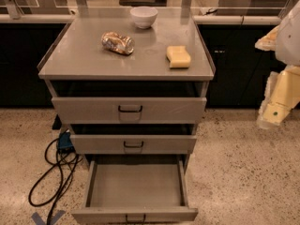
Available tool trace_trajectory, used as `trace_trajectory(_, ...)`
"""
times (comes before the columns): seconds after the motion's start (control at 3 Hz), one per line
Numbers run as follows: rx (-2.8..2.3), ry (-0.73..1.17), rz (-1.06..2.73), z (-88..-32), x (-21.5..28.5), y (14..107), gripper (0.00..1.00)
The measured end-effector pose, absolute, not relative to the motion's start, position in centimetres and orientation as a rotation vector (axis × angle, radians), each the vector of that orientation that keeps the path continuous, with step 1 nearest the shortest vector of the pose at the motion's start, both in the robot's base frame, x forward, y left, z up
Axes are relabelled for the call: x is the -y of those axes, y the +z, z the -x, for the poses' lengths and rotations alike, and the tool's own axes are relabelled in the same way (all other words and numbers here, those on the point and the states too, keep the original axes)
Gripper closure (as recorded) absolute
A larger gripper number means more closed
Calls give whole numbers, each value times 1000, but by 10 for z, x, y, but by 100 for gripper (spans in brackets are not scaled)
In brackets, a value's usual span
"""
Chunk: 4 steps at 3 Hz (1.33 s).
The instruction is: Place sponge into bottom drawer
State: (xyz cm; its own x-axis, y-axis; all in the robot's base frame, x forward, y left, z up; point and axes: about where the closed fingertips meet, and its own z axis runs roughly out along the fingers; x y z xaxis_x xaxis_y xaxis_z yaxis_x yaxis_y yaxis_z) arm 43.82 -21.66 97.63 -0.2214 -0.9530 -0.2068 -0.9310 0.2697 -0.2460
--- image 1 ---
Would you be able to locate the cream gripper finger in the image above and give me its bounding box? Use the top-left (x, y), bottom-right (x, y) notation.
top-left (255, 26), bottom-right (279, 51)
top-left (257, 66), bottom-right (300, 129)

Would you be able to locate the yellow sponge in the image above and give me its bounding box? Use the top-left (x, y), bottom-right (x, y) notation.
top-left (166, 46), bottom-right (191, 68)

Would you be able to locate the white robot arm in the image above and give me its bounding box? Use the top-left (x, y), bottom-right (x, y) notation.
top-left (255, 1), bottom-right (300, 129)

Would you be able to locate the grey metal drawer cabinet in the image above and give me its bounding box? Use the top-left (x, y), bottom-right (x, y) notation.
top-left (37, 6), bottom-right (217, 173)

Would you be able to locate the grey bottom drawer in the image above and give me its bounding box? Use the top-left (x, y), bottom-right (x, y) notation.
top-left (72, 155), bottom-right (198, 225)

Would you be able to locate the grey drawer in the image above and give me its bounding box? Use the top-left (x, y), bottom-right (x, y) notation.
top-left (52, 97), bottom-right (206, 124)
top-left (72, 155), bottom-right (198, 225)
top-left (70, 135), bottom-right (196, 155)

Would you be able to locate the grey middle drawer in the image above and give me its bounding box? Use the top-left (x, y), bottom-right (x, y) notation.
top-left (70, 135), bottom-right (196, 155)

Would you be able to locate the grey top drawer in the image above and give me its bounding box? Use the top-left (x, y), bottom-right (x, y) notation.
top-left (52, 97), bottom-right (206, 124)

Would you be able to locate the white ceramic bowl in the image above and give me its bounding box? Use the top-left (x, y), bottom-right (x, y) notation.
top-left (130, 7), bottom-right (158, 29)

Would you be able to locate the blue power box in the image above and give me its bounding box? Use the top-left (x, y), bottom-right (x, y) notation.
top-left (57, 132), bottom-right (74, 153)

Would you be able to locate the blue tape floor marker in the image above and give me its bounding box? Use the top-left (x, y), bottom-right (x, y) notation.
top-left (30, 209), bottom-right (67, 225)

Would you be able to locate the black floor cable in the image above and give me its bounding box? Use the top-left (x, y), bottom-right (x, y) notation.
top-left (27, 137), bottom-right (83, 225)

